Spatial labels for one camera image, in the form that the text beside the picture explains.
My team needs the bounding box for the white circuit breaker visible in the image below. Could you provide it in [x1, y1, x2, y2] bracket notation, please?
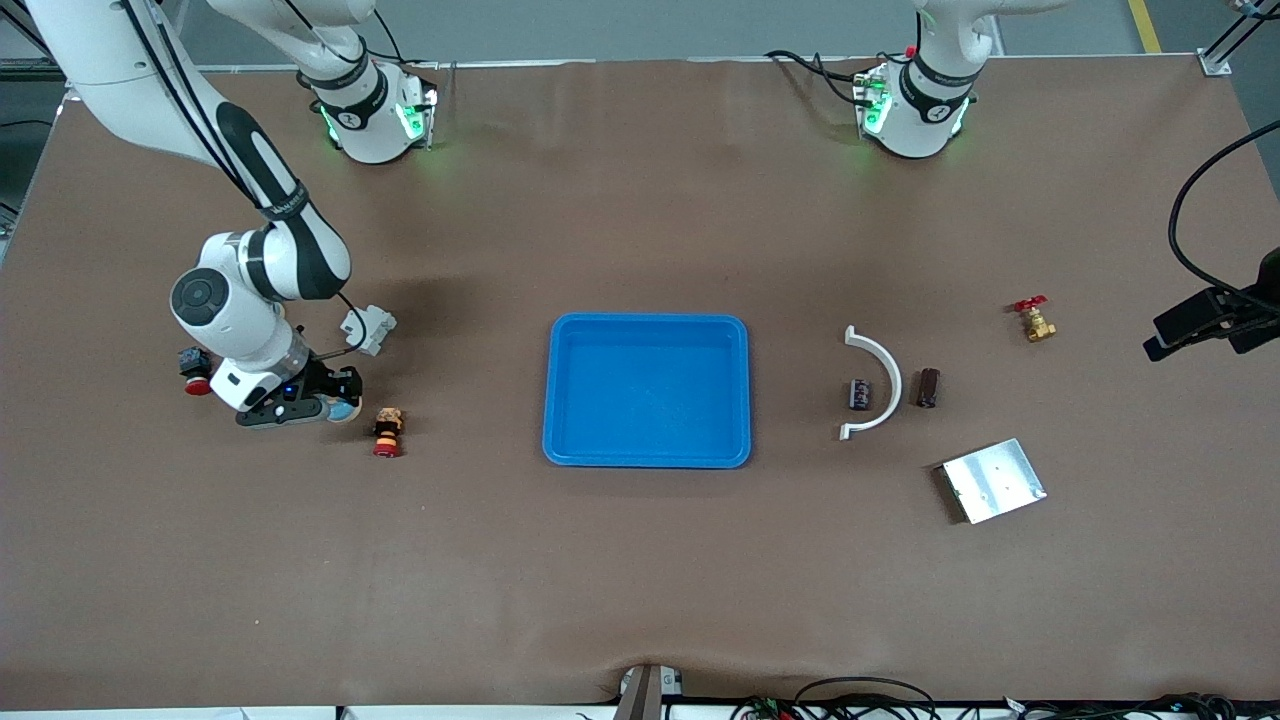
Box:
[340, 305, 398, 357]

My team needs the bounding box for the red mushroom push button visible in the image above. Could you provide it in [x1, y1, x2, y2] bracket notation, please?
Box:
[177, 346, 214, 397]

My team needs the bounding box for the silver metal plate module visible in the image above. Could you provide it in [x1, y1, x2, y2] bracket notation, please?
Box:
[940, 438, 1048, 525]

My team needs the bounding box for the white curved plastic piece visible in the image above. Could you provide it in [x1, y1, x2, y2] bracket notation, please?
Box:
[838, 325, 904, 442]

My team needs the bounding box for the blue plastic tray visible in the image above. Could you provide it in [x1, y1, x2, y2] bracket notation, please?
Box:
[542, 314, 752, 469]

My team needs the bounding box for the brown table mat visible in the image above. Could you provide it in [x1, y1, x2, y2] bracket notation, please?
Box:
[0, 55, 1280, 713]

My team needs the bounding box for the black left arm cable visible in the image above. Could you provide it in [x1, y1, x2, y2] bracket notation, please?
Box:
[1168, 120, 1280, 303]

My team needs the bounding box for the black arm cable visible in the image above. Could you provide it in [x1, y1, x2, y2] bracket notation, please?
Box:
[1168, 120, 1280, 303]
[120, 0, 369, 361]

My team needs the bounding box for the brass valve red handle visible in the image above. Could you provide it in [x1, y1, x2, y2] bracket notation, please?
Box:
[1012, 296, 1058, 344]

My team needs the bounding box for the aluminium frame post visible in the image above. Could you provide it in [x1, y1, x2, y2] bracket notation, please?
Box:
[1198, 0, 1280, 77]
[0, 0, 91, 101]

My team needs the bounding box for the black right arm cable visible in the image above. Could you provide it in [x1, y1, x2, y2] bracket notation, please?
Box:
[120, 0, 369, 361]

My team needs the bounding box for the black cable bundle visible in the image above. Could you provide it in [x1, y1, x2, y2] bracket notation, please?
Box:
[1000, 692, 1280, 720]

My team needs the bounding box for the grey metal bracket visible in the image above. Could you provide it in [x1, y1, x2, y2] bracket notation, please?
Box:
[612, 664, 687, 720]

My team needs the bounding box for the black looped cable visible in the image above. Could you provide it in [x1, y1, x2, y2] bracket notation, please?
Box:
[793, 677, 941, 720]

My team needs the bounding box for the black base power cable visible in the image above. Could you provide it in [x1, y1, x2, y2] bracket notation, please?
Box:
[765, 48, 871, 106]

